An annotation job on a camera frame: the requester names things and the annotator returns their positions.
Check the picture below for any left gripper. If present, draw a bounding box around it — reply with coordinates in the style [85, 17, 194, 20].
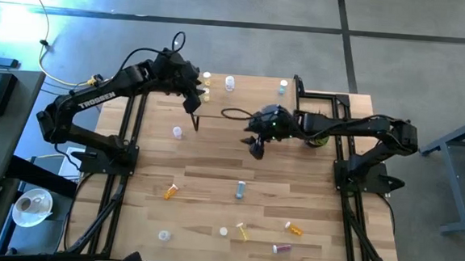
[149, 47, 209, 116]

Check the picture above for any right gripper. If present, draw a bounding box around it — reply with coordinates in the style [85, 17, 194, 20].
[238, 102, 300, 162]

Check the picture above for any pink medicine bottle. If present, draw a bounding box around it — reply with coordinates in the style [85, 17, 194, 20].
[271, 242, 293, 255]

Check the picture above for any green round container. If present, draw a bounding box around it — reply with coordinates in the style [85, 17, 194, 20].
[304, 133, 331, 149]

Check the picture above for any white paper sheet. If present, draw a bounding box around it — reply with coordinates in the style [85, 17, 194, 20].
[57, 146, 85, 181]

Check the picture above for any black rounded object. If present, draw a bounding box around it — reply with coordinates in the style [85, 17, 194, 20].
[121, 250, 145, 261]

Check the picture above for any black desk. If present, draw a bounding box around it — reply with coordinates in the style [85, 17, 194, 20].
[0, 154, 80, 261]

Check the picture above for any grey office desk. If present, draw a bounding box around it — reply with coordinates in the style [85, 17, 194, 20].
[0, 67, 47, 187]

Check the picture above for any white cup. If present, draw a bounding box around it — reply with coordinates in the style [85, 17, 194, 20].
[15, 194, 36, 213]

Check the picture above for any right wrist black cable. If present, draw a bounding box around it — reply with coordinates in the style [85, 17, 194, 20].
[220, 106, 259, 122]

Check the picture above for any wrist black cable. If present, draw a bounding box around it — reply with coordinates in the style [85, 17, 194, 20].
[220, 106, 259, 122]
[116, 27, 187, 80]

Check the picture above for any wooden shelf with black frame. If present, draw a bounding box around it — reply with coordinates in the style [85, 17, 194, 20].
[189, 67, 306, 139]

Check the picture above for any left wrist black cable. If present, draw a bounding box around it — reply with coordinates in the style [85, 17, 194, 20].
[116, 27, 187, 80]

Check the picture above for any yellow cable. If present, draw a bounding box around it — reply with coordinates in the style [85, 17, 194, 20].
[12, 0, 104, 89]

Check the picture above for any grey metal table frame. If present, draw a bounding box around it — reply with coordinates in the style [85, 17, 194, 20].
[414, 107, 465, 237]

